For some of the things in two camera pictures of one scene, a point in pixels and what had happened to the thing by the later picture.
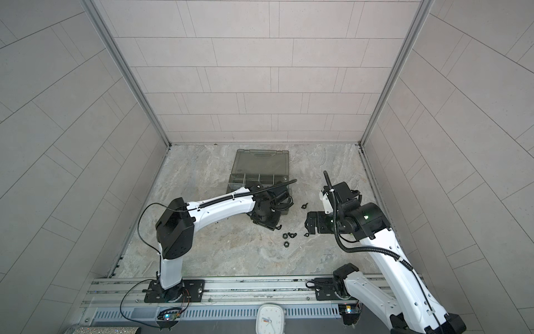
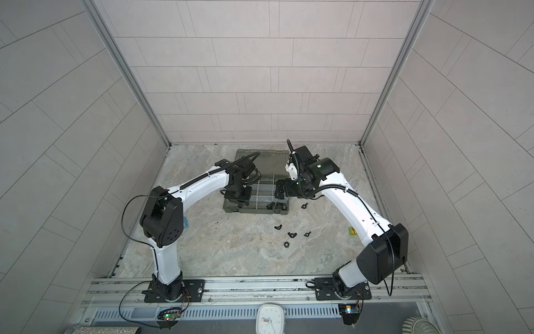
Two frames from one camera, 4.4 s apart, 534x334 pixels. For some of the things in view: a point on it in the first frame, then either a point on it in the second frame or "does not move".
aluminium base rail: (283, 291) does not move
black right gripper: (319, 224) to (281, 185)
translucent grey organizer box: (266, 166) does not move
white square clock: (270, 319) does not move
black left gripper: (273, 222) to (245, 199)
